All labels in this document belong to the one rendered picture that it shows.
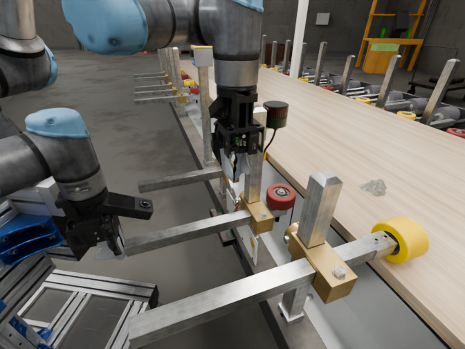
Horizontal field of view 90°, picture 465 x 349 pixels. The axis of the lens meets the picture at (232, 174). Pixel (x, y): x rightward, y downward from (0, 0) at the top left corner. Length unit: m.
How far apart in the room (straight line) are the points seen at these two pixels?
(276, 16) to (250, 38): 12.14
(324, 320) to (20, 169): 0.75
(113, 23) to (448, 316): 0.62
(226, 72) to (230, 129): 0.09
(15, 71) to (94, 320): 1.00
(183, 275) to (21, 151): 1.28
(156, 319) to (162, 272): 1.24
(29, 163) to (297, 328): 0.62
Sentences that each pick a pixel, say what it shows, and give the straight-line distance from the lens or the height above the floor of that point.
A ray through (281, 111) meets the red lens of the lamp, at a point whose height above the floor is 1.13.
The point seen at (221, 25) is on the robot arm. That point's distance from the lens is 0.40.
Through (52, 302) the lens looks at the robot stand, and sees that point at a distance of 1.49.
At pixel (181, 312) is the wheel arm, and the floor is 0.96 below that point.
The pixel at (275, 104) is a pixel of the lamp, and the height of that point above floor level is 1.14.
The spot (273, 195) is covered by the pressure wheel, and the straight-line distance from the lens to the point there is 0.64.
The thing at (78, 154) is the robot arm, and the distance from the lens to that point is 0.46.
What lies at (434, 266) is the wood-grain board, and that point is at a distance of 0.63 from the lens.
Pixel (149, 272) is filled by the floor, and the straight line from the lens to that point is 1.65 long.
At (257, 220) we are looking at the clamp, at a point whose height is 0.87.
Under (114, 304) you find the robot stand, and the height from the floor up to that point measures 0.21.
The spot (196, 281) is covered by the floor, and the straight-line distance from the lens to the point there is 1.55.
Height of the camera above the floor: 1.30
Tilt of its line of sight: 34 degrees down
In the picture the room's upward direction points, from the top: straight up
